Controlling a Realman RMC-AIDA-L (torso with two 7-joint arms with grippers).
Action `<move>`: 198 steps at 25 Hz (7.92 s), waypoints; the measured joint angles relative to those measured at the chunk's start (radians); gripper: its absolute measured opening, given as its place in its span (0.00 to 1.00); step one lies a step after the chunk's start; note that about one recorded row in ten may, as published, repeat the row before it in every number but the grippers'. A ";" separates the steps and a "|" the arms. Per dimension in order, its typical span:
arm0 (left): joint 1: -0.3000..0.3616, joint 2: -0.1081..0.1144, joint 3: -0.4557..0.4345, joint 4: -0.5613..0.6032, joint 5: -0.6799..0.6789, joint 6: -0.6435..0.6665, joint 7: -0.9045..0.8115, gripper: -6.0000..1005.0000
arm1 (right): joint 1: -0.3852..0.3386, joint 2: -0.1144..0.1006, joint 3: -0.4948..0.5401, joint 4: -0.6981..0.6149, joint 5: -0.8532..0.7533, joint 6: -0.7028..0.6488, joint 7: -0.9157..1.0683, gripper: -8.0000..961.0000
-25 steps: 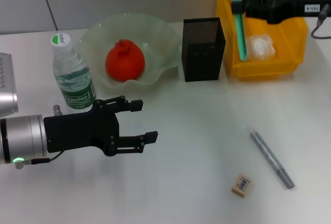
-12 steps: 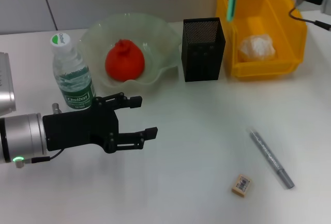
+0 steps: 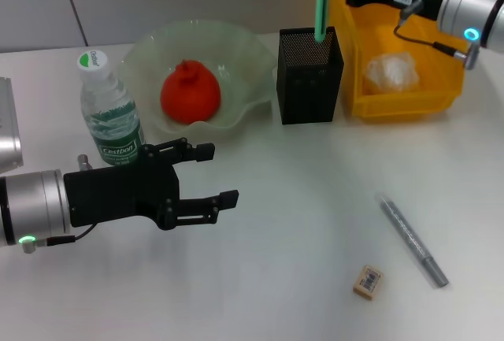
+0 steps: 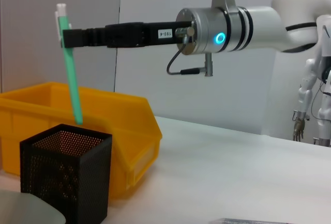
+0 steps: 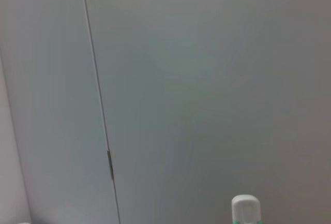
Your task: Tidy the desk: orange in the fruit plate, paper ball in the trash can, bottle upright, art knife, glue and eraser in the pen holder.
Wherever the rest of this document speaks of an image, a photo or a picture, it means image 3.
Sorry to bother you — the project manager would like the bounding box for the green pen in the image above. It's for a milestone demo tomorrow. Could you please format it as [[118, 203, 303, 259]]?
[[314, 0, 328, 43]]

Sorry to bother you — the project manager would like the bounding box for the beige eraser with barcode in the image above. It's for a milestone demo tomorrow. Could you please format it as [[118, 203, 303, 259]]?
[[352, 265, 385, 301]]

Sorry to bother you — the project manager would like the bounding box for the white paper ball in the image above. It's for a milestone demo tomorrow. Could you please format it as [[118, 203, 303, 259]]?
[[361, 52, 421, 93]]

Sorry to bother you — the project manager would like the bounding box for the black mesh pen holder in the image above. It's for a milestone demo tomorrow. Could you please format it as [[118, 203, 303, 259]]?
[[276, 26, 345, 125]]

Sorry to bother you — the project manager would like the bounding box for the yellow plastic bin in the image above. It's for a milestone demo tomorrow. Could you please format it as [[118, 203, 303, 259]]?
[[328, 0, 465, 121]]

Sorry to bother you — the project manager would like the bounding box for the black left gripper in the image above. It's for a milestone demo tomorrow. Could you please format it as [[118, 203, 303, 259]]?
[[63, 138, 240, 231]]

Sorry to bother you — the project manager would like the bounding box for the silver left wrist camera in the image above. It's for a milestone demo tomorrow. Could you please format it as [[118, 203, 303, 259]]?
[[0, 76, 24, 175]]

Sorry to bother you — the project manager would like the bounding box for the grey marker pen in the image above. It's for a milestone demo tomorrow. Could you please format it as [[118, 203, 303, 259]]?
[[373, 192, 450, 289]]

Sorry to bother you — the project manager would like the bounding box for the translucent wavy fruit plate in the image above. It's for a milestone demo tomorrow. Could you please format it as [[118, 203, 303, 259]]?
[[120, 19, 276, 146]]

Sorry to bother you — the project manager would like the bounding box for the clear green-label water bottle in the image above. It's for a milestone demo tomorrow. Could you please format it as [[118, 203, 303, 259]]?
[[76, 50, 147, 167]]

